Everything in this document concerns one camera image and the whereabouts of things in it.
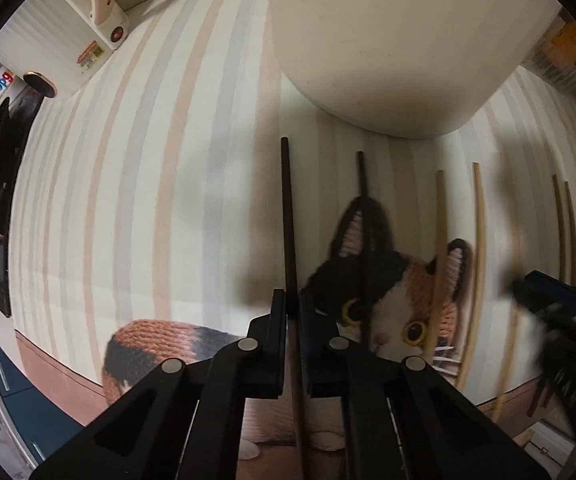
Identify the clear plastic bag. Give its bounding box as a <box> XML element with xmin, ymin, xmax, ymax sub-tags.
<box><xmin>523</xmin><ymin>7</ymin><xmax>576</xmax><ymax>126</ymax></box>

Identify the dark wooden chopstick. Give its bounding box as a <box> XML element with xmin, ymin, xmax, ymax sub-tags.
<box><xmin>357</xmin><ymin>151</ymin><xmax>373</xmax><ymax>356</ymax></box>
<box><xmin>280</xmin><ymin>136</ymin><xmax>309</xmax><ymax>480</ymax></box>

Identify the colourful printed box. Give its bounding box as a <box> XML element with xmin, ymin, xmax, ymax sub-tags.
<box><xmin>0</xmin><ymin>60</ymin><xmax>18</xmax><ymax>106</ymax></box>

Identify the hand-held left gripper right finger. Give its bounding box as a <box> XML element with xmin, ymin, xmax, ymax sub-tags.
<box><xmin>299</xmin><ymin>292</ymin><xmax>550</xmax><ymax>480</ymax></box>

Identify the long wooden spatula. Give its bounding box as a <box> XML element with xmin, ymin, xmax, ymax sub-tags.
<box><xmin>490</xmin><ymin>305</ymin><xmax>521</xmax><ymax>423</ymax></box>

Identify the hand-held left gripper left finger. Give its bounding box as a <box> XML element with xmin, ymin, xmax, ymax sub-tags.
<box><xmin>30</xmin><ymin>289</ymin><xmax>289</xmax><ymax>480</ymax></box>

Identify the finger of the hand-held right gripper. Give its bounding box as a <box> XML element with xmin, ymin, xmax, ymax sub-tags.
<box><xmin>524</xmin><ymin>270</ymin><xmax>576</xmax><ymax>306</ymax></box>
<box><xmin>510</xmin><ymin>280</ymin><xmax>576</xmax><ymax>336</ymax></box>

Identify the blue cabinet front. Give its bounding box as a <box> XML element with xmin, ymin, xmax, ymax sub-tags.
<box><xmin>0</xmin><ymin>310</ymin><xmax>86</xmax><ymax>466</ymax></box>

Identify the beige round chopstick holder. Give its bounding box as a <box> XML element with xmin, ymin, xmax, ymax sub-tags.
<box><xmin>267</xmin><ymin>0</ymin><xmax>565</xmax><ymax>139</ymax></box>

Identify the white ribbed container pink lid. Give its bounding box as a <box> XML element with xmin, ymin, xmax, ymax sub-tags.
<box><xmin>0</xmin><ymin>0</ymin><xmax>131</xmax><ymax>98</ymax></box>

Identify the black induction cooker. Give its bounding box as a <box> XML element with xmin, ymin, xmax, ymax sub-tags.
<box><xmin>0</xmin><ymin>55</ymin><xmax>36</xmax><ymax>317</ymax></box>

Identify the light bamboo chopstick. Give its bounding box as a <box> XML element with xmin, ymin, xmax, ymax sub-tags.
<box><xmin>552</xmin><ymin>174</ymin><xmax>567</xmax><ymax>282</ymax></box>
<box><xmin>455</xmin><ymin>161</ymin><xmax>487</xmax><ymax>391</ymax></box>

